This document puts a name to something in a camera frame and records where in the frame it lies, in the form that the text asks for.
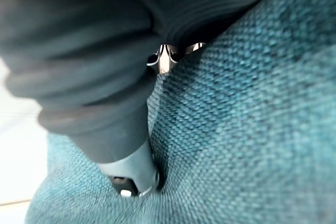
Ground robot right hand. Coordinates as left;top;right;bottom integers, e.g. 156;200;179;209
0;0;287;198

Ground teal woven cushion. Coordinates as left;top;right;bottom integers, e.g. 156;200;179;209
24;0;336;224

